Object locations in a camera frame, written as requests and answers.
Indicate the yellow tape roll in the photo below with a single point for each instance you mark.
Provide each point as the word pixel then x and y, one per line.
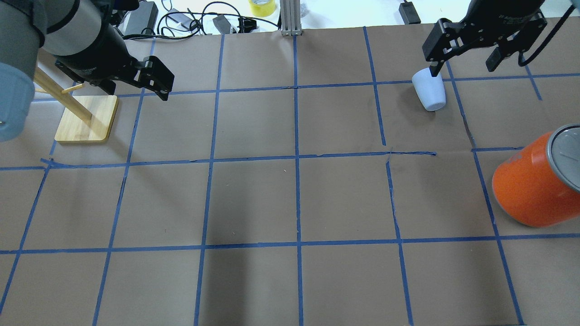
pixel 262 8

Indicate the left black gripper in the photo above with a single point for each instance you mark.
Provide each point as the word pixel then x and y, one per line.
pixel 97 53

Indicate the wooden cup rack stand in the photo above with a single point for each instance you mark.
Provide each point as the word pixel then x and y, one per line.
pixel 86 119

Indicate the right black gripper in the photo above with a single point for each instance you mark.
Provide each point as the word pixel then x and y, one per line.
pixel 496 19

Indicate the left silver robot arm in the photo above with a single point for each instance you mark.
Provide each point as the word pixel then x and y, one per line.
pixel 60 27

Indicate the light blue plastic cup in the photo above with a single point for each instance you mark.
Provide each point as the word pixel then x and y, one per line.
pixel 430 90

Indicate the black power adapter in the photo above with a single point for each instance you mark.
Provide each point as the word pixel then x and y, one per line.
pixel 142 20

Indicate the aluminium frame post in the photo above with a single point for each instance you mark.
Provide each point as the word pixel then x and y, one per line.
pixel 290 17

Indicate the large orange can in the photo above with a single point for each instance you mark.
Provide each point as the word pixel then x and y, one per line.
pixel 540 185

